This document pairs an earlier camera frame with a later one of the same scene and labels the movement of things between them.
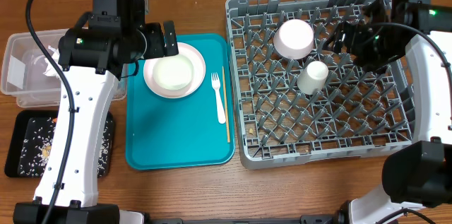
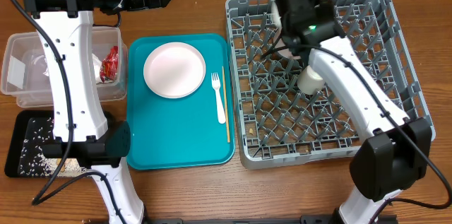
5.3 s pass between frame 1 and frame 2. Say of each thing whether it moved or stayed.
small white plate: moved
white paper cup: stayed
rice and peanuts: stayed
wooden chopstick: stayed
